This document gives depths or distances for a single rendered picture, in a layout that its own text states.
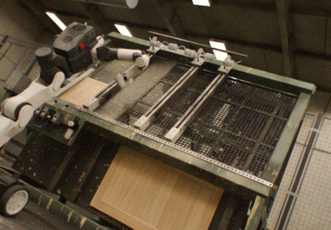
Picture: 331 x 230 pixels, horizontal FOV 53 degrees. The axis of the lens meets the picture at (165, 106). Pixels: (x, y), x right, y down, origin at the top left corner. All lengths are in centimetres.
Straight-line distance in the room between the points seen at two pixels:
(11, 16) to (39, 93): 982
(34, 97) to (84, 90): 74
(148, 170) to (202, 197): 46
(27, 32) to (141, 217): 1059
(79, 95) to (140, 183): 97
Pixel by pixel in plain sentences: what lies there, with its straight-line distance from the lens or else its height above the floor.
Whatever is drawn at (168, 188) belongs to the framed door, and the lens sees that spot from 253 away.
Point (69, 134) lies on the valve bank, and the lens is 265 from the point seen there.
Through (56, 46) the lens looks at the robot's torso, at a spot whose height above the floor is 115.
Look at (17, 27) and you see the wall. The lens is 1237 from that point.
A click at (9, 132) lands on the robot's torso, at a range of 240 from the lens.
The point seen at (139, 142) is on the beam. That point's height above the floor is 81.
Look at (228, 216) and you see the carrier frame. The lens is 238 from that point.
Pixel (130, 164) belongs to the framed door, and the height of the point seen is 65.
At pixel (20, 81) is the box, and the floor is 86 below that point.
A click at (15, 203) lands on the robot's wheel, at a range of 241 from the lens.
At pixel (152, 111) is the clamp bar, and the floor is 109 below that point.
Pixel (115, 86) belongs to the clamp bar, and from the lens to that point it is 301.
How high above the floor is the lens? 44
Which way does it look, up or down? 16 degrees up
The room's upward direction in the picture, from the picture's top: 27 degrees clockwise
